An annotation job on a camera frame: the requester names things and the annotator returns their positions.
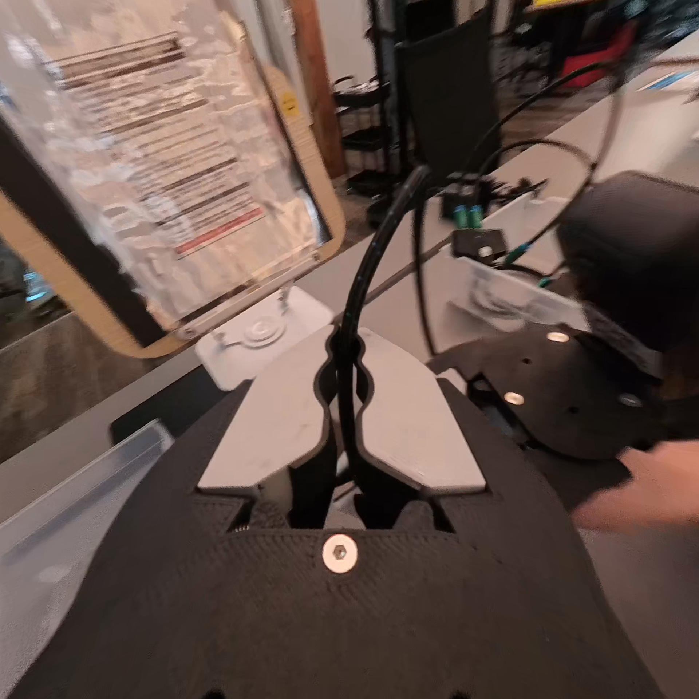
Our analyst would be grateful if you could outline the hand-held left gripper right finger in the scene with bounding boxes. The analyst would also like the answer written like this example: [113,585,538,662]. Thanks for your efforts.
[354,329,488,497]

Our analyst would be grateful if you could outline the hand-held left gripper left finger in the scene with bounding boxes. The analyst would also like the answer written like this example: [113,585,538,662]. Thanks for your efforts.
[196,325,337,499]

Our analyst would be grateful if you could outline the person's right hand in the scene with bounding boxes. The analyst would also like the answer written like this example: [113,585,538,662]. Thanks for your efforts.
[573,438,699,535]

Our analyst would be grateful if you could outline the white sign base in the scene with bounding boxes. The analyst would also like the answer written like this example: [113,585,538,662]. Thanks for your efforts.
[195,286,335,392]

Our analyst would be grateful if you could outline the translucent plastic box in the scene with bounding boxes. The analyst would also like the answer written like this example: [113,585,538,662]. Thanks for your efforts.
[443,196,593,335]

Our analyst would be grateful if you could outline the small black adapter box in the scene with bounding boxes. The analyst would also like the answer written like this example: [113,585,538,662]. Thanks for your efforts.
[451,229,508,259]

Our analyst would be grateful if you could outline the red storage crate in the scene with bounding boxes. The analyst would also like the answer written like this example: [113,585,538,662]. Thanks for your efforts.
[561,22,639,84]

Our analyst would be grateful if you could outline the clear plastic bin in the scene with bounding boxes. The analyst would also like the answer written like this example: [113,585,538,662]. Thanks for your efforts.
[0,419,177,686]

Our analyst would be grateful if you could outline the black fabric chair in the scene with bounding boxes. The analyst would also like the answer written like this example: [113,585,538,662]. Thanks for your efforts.
[393,8,501,178]

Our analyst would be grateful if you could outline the wooden sign board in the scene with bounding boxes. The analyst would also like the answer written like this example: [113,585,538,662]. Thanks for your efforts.
[0,0,348,360]

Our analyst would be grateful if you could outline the laminated instruction sheet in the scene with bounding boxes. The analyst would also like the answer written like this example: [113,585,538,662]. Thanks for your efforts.
[0,0,334,339]

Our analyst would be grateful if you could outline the thin black cable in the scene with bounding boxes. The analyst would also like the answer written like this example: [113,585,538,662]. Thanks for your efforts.
[470,60,626,181]
[413,139,599,357]

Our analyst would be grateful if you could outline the black wire rack cart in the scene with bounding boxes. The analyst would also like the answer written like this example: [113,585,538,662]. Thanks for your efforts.
[332,75,395,194]

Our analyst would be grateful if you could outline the wooden post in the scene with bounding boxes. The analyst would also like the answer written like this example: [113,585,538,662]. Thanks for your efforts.
[288,0,348,180]

